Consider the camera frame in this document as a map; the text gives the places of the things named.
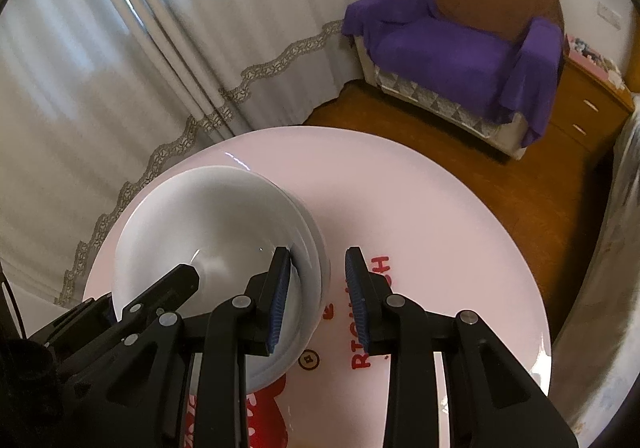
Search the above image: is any pink box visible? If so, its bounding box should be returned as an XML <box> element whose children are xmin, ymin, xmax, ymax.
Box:
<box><xmin>564</xmin><ymin>34</ymin><xmax>627</xmax><ymax>84</ymax></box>

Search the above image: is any round pink printed table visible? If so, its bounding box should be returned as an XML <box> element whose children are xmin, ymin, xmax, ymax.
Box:
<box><xmin>81</xmin><ymin>126</ymin><xmax>553</xmax><ymax>448</ymax></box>

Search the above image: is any beige lace-trimmed curtain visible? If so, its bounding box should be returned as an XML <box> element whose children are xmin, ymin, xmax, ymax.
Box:
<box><xmin>0</xmin><ymin>0</ymin><xmax>236</xmax><ymax>309</ymax></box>
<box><xmin>100</xmin><ymin>0</ymin><xmax>431</xmax><ymax>139</ymax></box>

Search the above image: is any purple blanket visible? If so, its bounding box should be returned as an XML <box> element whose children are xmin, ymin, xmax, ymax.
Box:
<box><xmin>342</xmin><ymin>0</ymin><xmax>565</xmax><ymax>149</ymax></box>

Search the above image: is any wooden nightstand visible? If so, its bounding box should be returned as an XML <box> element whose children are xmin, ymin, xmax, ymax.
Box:
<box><xmin>547</xmin><ymin>58</ymin><xmax>636</xmax><ymax>155</ymax></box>

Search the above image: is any patterned white seat cover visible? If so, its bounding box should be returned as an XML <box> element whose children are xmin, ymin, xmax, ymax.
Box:
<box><xmin>355</xmin><ymin>35</ymin><xmax>531</xmax><ymax>161</ymax></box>

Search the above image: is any white wall socket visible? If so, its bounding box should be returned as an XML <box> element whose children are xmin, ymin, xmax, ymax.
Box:
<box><xmin>597</xmin><ymin>2</ymin><xmax>624</xmax><ymax>31</ymax></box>

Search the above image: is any bed with printed sheet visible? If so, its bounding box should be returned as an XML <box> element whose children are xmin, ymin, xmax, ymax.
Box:
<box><xmin>554</xmin><ymin>102</ymin><xmax>640</xmax><ymax>448</ymax></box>

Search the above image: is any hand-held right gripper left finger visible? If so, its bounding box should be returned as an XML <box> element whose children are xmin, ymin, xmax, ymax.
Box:
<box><xmin>75</xmin><ymin>247</ymin><xmax>292</xmax><ymax>448</ymax></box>

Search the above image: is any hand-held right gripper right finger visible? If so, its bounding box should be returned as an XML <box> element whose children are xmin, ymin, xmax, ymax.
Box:
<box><xmin>345</xmin><ymin>247</ymin><xmax>581</xmax><ymax>448</ymax></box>

